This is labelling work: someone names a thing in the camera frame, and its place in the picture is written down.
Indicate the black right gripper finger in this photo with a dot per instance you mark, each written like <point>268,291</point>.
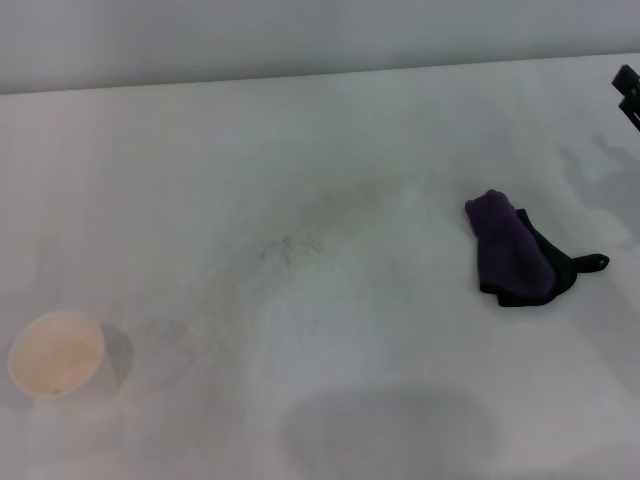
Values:
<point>629,79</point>
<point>632,110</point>

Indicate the purple rag with black edge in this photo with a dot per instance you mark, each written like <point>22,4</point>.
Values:
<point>505,250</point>

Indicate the white paper cup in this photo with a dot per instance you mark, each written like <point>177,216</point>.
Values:
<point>55,350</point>

